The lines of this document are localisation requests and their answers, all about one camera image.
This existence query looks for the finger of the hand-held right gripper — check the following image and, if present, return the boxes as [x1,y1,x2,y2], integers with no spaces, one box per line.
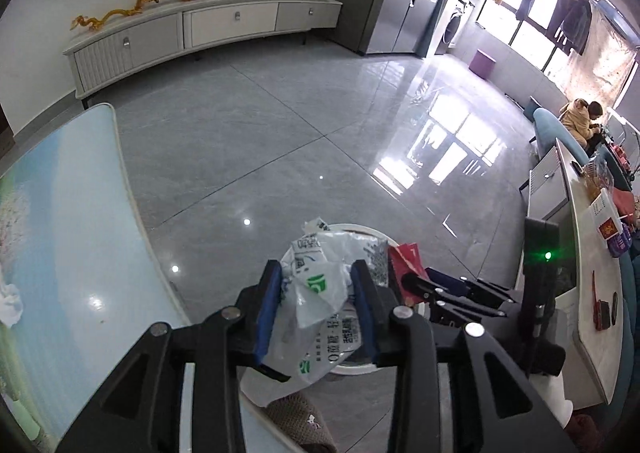
[427,300,511,331]
[400,267,518,306]

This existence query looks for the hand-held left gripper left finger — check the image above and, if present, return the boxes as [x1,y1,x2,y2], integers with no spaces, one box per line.
[55,260,292,453]

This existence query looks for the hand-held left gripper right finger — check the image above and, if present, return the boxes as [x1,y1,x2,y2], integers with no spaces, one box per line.
[350,260,571,453]

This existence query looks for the red paper packet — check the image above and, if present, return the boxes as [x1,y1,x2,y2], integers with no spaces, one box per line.
[387,243,432,306]

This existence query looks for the white green-print plastic bag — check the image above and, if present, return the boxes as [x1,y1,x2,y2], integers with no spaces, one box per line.
[241,232,363,406]

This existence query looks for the white round trash bin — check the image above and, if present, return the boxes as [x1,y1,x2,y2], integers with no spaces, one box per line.
[277,222,437,377]

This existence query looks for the long white side counter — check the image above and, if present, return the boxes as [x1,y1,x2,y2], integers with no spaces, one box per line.
[517,138,627,405]

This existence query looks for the white printed wrapper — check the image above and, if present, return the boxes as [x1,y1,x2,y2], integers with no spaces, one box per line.
[345,232,392,286]

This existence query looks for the dark red wallet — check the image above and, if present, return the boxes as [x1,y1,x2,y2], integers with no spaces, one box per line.
[597,300,619,332]

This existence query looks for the purple box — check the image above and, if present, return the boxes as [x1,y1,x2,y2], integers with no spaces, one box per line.
[607,228,634,259]

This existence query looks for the red and white box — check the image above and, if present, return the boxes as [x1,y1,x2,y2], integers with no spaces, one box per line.
[590,188,624,242]

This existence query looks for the brown fuzzy slipper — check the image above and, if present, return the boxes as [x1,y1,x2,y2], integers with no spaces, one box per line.
[262,390,339,453]

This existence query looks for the clear snack bag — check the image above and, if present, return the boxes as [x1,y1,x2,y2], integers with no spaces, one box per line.
[582,162,614,200]

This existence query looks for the purple stool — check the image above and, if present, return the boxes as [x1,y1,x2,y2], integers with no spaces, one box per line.
[469,49,496,79]

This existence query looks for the patterned hanging blanket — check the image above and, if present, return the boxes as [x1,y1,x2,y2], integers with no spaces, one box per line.
[570,26,639,110]

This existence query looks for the white washing machine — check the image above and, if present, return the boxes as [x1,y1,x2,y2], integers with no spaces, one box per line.
[440,0,474,56]

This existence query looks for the white crumpled tissue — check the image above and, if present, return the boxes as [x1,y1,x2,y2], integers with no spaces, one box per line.
[0,282,24,325]

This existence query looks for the large window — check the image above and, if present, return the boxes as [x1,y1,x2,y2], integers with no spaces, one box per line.
[475,0,640,110]

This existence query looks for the dark hanging clothes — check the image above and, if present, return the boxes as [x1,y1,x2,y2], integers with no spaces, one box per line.
[515,0,594,55]

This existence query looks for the white television cabinet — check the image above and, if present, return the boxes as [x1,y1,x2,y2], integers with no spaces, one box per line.
[62,0,344,110]

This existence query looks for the golden dragon figurine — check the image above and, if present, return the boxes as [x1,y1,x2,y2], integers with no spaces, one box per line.
[70,0,174,34]

